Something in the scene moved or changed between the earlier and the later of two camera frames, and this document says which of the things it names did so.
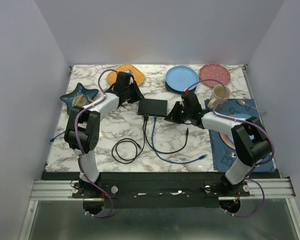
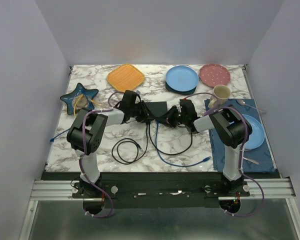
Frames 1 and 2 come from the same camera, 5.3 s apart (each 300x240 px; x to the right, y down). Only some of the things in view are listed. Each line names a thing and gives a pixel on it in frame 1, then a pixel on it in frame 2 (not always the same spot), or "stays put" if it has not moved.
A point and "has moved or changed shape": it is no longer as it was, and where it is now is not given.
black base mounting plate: [160, 190] stays put
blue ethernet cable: [52, 139] stays put
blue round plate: [180, 77] stays put
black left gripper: [138, 94] -> [148, 116]
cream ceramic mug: [217, 96] stays put
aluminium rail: [272, 189] stays put
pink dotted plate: [215, 72] stays put
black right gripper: [172, 116] -> [167, 117]
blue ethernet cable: [201, 157] -> [206, 159]
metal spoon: [242, 102] stays put
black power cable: [139, 149] has moved or changed shape
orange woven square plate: [138, 76] stays put
